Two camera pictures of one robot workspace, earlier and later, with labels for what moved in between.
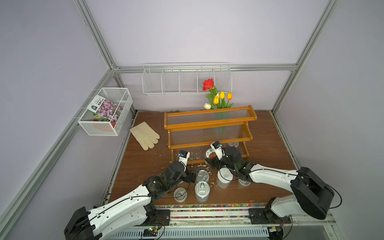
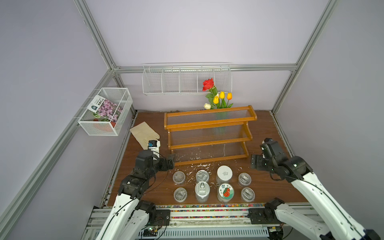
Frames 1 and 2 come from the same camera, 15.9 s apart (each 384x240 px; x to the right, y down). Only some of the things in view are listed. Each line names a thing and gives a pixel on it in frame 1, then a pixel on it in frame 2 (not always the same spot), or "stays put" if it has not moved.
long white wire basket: x=185 y=78 stays put
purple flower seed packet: x=106 y=109 stays put
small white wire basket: x=107 y=112 stays put
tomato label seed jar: x=210 y=153 -> x=225 y=192
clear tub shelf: x=234 y=144 -> x=247 y=194
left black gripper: x=193 y=178 -> x=165 y=167
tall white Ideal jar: x=225 y=176 stays put
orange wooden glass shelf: x=193 y=131 stays put
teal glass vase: x=220 y=130 stays put
